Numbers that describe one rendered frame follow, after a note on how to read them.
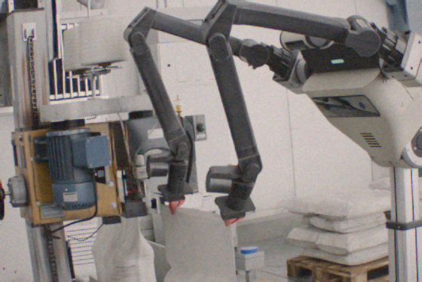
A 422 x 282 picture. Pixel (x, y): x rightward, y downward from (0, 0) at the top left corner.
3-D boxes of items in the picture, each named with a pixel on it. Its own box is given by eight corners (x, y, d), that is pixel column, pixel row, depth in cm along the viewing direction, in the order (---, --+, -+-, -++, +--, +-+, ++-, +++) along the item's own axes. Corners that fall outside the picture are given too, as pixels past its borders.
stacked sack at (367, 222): (390, 227, 530) (390, 208, 529) (339, 238, 516) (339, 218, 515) (346, 218, 593) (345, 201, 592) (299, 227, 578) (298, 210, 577)
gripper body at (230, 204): (212, 200, 220) (219, 184, 215) (246, 195, 224) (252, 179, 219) (221, 219, 216) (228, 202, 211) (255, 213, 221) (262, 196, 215)
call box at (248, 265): (265, 267, 273) (264, 251, 273) (245, 271, 269) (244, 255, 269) (254, 264, 280) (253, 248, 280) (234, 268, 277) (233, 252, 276)
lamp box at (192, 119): (207, 140, 278) (204, 114, 277) (195, 141, 276) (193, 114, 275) (197, 139, 284) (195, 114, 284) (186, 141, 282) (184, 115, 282)
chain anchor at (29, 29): (38, 38, 253) (37, 21, 253) (24, 40, 251) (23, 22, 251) (36, 40, 256) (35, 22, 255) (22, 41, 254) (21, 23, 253)
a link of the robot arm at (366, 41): (215, 0, 179) (209, -14, 188) (203, 50, 186) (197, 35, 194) (384, 32, 190) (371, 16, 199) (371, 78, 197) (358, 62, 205)
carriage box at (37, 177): (123, 214, 263) (113, 121, 262) (31, 225, 249) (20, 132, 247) (101, 207, 286) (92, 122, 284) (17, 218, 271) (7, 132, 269)
